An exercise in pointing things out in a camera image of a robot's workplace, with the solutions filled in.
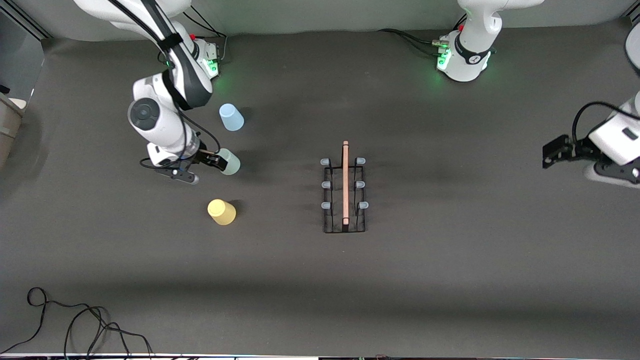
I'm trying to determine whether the yellow plastic cup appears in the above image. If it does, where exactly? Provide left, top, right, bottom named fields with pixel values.
left=207, top=198, right=237, bottom=226

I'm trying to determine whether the beige box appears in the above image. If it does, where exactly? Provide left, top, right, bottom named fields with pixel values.
left=0, top=92, right=27, bottom=171

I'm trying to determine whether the black base cable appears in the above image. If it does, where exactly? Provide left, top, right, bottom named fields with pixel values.
left=377, top=27, right=451, bottom=56
left=182, top=10, right=229, bottom=63

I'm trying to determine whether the black wire cup holder rack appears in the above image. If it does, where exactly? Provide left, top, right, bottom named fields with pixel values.
left=320, top=140, right=369, bottom=234

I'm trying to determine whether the black right base cable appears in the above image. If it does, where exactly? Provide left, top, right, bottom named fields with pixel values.
left=182, top=10, right=229, bottom=63

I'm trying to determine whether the light blue plastic cup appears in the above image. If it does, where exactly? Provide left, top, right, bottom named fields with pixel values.
left=218, top=103, right=245, bottom=132

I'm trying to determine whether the loose coiled black cable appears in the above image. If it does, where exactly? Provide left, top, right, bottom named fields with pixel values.
left=0, top=286, right=156, bottom=360

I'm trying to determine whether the pale green plastic cup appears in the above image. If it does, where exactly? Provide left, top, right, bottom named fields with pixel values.
left=216, top=148, right=241, bottom=176

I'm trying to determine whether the black frame rail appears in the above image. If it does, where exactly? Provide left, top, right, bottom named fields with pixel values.
left=0, top=7, right=53, bottom=40

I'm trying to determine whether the dark grey table mat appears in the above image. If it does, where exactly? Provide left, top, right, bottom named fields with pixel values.
left=0, top=20, right=640, bottom=357

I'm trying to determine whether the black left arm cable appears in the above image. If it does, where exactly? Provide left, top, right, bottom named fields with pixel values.
left=572, top=101, right=640, bottom=146

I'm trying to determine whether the black left base cable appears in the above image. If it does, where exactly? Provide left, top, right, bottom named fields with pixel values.
left=377, top=27, right=451, bottom=56

